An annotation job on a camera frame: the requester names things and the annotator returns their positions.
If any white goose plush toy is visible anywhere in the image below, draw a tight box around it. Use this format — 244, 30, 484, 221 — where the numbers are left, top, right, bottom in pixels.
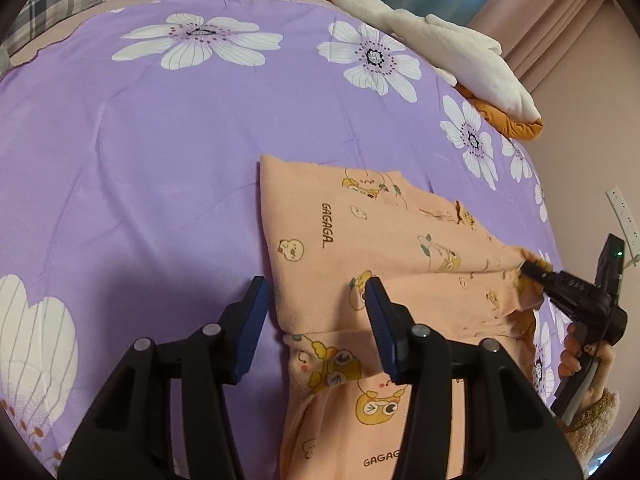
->
315, 0, 545, 142

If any white wall socket strip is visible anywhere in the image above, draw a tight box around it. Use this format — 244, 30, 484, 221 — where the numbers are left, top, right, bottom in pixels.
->
605, 185, 640, 262

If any pink curtain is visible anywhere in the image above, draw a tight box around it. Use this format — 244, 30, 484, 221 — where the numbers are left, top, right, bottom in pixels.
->
469, 0, 603, 92

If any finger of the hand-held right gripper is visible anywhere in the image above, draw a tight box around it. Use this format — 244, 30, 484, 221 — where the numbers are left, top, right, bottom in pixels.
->
520, 260, 559, 289

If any person's right hand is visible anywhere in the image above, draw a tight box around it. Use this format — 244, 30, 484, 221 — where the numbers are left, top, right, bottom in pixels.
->
559, 321, 616, 414

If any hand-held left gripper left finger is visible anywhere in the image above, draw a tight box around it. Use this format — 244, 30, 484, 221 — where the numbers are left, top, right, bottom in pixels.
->
57, 276, 271, 480

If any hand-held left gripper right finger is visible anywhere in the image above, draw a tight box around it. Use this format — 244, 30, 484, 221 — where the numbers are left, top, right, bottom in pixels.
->
364, 277, 585, 480

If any purple floral blanket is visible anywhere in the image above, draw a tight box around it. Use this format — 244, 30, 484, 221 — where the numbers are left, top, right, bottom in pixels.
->
0, 0, 566, 476

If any peach printed baby garment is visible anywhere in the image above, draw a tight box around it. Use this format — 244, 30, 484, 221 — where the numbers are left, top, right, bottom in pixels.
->
259, 154, 556, 480

